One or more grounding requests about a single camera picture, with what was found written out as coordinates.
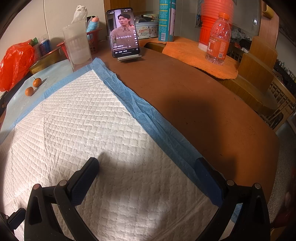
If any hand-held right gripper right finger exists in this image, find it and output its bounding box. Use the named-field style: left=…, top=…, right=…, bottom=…
left=195, top=157, right=270, bottom=241

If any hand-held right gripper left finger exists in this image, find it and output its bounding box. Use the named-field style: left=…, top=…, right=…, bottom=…
left=24, top=157, right=100, bottom=241

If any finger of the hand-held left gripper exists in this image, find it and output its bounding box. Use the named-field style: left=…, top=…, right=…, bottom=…
left=0, top=208, right=26, bottom=232

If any white quilted pad blue border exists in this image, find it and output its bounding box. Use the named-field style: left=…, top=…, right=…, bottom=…
left=0, top=58, right=234, bottom=241

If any round wooden stool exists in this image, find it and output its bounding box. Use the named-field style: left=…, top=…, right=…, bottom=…
left=217, top=74, right=278, bottom=116

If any wooden lattice chair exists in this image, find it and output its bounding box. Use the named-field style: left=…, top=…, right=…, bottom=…
left=259, top=76, right=296, bottom=132

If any brass bowl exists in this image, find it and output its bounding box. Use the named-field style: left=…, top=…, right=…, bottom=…
left=29, top=47, right=70, bottom=75

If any orange towel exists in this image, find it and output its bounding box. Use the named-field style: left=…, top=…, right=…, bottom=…
left=138, top=36, right=238, bottom=80

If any clear bottle orange cap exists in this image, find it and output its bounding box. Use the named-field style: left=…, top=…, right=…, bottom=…
left=205, top=12, right=232, bottom=66

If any clear phone stand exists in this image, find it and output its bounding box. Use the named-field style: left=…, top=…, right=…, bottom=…
left=117, top=54, right=145, bottom=62

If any orange plastic bag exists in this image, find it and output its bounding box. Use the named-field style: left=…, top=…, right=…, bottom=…
left=0, top=39, right=35, bottom=92

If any clear plastic container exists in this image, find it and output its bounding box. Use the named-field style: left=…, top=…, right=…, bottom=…
left=62, top=20, right=92, bottom=70

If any blue printed can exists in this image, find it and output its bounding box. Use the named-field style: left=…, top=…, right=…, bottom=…
left=39, top=38, right=53, bottom=57

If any green capped can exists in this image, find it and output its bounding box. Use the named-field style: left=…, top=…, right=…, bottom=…
left=30, top=37, right=42, bottom=61

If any stack of orange cups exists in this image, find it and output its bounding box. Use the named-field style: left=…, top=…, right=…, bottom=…
left=198, top=0, right=235, bottom=51

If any black smartphone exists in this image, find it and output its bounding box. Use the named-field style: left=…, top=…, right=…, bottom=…
left=106, top=8, right=141, bottom=58

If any white cookie tin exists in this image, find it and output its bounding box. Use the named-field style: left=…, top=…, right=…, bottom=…
left=135, top=14, right=160, bottom=42

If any teal canister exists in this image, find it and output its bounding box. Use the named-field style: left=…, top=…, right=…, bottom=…
left=158, top=0, right=176, bottom=42

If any white plastic bag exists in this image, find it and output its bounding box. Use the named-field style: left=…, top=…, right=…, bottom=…
left=70, top=5, right=88, bottom=25

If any yellow mug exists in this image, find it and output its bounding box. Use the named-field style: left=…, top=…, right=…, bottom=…
left=262, top=5, right=277, bottom=19

